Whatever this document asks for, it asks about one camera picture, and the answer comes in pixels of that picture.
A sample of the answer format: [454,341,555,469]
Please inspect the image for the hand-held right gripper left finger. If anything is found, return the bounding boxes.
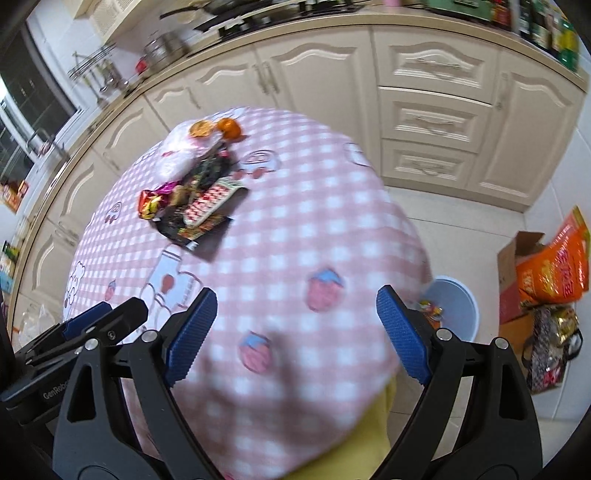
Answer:
[52,287,222,480]

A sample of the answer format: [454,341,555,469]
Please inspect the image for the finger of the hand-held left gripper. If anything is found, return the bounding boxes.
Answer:
[23,296,149,370]
[13,302,114,365]

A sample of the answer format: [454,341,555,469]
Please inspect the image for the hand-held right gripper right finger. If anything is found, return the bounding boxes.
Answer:
[374,285,542,480]

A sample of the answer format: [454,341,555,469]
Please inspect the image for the light blue plastic bin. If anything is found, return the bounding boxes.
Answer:
[419,276,481,343]

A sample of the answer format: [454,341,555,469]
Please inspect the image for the colourful candy wrapper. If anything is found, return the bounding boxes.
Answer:
[139,182,185,220]

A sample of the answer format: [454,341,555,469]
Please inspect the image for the red white checked wrapper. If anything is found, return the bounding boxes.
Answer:
[182,178,247,227]

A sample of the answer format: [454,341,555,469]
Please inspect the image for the green snack wrapper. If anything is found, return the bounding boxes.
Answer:
[178,143,232,190]

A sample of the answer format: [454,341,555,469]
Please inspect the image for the clear plastic bag red print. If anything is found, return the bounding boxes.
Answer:
[157,134,218,178]

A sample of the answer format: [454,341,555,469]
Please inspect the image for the orange fruit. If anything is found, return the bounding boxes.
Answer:
[215,117,245,141]

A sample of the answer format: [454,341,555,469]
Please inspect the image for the person's yellow trouser leg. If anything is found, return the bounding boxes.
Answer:
[277,376,404,480]

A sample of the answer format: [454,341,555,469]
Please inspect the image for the brown cardboard box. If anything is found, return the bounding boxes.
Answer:
[498,231,548,365]

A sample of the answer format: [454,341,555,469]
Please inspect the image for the pink checked tablecloth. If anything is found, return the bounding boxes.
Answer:
[62,106,432,480]

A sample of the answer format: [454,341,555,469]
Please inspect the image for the orange seasoning packet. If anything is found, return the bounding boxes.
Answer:
[0,180,29,213]

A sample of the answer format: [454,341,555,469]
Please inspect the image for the patterned tote bag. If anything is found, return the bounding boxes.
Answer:
[522,305,583,394]

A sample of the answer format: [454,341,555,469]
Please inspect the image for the orange foil snack bag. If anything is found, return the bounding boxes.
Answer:
[516,242,585,305]

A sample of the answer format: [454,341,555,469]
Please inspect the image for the small cream cabinet drawer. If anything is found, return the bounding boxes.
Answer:
[382,138,478,190]

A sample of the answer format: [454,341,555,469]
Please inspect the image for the steel kitchen faucet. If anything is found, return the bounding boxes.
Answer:
[25,129,70,160]

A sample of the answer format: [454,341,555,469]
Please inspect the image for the orange bag yellow border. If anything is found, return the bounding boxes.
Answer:
[547,205,591,296]

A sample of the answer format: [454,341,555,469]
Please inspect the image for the medium cream cabinet drawer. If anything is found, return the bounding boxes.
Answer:
[378,87,494,153]

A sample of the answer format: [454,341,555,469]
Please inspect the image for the kitchen window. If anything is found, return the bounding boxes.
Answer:
[0,28,79,185]

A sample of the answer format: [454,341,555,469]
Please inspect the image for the stainless steel pot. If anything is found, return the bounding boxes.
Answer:
[141,30,188,63]

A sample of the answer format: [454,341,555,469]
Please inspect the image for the wide cream cabinet drawer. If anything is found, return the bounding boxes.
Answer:
[372,25,502,104]

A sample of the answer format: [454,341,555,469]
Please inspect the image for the black gas hob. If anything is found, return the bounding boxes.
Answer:
[194,4,365,40]

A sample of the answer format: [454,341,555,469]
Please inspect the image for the row of condiment bottles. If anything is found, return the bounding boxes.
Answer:
[489,0,580,72]

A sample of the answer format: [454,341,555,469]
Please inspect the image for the wire utensil rack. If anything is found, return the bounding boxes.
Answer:
[69,44,118,88]

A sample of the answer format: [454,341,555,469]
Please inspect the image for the cream wall cabinets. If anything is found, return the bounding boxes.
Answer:
[28,0,155,47]

